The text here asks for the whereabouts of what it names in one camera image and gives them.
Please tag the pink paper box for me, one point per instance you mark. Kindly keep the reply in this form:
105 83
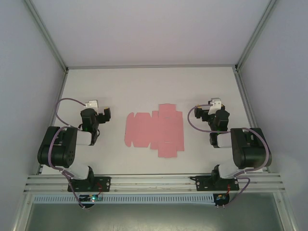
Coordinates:
166 130

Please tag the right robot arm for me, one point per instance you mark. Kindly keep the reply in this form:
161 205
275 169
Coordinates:
250 154

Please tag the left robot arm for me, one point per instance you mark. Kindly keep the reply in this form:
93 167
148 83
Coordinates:
55 154

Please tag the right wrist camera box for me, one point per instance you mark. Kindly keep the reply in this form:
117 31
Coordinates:
214 107

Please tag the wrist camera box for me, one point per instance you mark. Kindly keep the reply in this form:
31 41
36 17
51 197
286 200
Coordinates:
93 104
214 107

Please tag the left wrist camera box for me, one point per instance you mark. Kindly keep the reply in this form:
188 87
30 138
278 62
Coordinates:
93 104

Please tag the aluminium table side rail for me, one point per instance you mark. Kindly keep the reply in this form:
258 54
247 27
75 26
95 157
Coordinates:
60 91
243 96

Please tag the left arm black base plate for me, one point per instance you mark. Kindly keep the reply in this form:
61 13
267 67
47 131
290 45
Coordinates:
103 183

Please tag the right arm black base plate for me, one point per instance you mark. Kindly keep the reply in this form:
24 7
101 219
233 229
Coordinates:
202 184

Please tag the aluminium frame crossbar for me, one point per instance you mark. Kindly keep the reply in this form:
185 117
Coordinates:
151 66

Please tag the aluminium mounting rail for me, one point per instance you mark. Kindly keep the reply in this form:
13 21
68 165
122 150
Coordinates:
149 184

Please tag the aluminium frame post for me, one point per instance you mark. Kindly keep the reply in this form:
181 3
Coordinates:
45 33
256 33

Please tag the aluminium lower frame leg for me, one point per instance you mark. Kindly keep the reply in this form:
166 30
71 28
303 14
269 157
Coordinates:
23 214
286 214

